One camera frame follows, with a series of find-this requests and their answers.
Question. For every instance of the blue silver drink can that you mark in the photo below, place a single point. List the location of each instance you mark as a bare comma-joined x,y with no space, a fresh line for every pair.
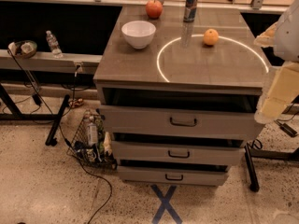
190,10

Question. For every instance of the bottom drawer with handle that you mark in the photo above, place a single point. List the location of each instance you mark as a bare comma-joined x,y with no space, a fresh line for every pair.
172,176

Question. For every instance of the clear plastic water bottle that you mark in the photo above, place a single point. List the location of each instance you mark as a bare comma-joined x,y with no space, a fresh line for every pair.
54,45

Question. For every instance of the black table leg right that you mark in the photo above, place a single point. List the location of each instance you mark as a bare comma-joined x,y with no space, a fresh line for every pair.
251,153

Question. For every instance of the black table leg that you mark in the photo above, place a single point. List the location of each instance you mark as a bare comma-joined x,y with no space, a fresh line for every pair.
251,153
16,114

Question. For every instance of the blue tape cross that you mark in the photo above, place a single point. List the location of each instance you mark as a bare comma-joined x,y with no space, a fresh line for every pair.
165,205

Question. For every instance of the orange fruit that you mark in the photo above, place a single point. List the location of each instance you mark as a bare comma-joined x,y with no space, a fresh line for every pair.
211,37

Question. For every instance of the white bowl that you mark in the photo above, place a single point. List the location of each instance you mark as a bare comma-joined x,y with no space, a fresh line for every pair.
138,34

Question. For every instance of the small bowl with items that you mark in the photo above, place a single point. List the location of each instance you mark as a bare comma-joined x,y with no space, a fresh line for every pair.
23,49

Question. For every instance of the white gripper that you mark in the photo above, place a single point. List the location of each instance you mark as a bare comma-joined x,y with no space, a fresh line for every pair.
289,36

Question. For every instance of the black power adapter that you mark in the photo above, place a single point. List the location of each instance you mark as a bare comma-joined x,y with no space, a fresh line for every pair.
286,129

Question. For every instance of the red apple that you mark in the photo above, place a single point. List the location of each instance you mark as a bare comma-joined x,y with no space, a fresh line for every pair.
154,9

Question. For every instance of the black table leg left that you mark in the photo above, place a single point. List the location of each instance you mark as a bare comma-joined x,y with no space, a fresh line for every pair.
16,114

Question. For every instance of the top drawer with handle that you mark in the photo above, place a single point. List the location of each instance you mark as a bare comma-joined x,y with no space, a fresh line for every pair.
180,122

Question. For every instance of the wire basket with bottles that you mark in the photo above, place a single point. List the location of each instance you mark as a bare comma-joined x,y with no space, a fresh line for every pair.
91,143

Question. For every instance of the grey drawer cabinet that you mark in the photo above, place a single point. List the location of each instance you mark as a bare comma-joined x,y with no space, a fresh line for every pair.
177,70

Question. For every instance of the middle drawer with handle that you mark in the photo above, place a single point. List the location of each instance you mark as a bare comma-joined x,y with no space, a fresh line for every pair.
176,153

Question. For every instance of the drawer with handle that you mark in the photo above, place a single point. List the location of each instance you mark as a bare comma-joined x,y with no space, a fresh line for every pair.
172,176
176,153
180,122

